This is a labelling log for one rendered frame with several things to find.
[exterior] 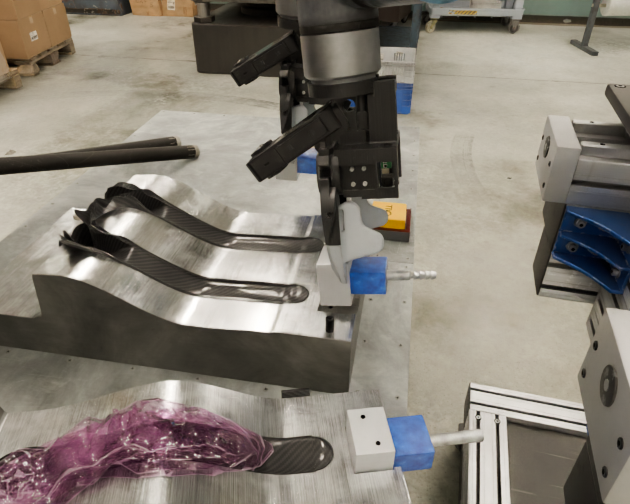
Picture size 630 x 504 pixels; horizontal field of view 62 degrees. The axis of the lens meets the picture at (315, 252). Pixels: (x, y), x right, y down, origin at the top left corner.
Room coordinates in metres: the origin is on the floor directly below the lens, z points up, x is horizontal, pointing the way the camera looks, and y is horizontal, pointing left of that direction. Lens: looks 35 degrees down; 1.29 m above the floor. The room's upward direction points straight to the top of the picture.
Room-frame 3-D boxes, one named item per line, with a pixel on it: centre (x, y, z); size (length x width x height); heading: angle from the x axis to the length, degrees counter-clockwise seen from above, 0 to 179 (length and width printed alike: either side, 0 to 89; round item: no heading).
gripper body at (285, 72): (0.79, 0.01, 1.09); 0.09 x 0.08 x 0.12; 80
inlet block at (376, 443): (0.31, -0.10, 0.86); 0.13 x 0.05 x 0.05; 97
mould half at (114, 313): (0.58, 0.18, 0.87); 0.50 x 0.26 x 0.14; 80
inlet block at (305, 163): (0.78, 0.00, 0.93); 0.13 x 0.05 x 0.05; 79
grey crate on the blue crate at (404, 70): (3.79, -0.40, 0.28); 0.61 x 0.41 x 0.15; 79
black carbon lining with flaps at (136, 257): (0.57, 0.17, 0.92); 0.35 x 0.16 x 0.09; 80
